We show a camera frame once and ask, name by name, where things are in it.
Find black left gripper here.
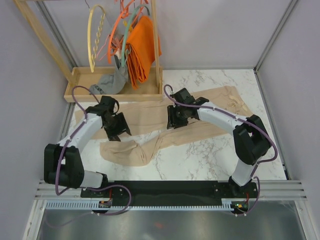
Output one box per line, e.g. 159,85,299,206
103,112,131,142

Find orange plastic hanger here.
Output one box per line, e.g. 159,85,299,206
107,0,141,64

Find aluminium frame rail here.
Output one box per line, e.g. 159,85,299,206
34,180,307,201

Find beige trousers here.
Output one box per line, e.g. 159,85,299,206
74,85,254,167

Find grey garment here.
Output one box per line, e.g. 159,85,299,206
89,55,129,95

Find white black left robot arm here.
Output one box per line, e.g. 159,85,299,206
44,95,131,197

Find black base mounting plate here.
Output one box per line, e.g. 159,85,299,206
80,180,258,207

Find pink thin hanger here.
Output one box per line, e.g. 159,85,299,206
96,34,112,61

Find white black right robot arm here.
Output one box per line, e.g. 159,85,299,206
164,88,274,198

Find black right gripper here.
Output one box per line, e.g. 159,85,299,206
167,104,189,129

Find teal plastic hanger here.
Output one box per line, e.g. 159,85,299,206
120,4,150,67

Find wooden clothes rack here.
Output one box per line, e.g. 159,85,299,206
15,0,163,103

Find grey slotted cable duct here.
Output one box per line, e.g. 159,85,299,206
45,199,234,211

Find orange cloth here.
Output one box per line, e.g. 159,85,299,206
125,15,155,90

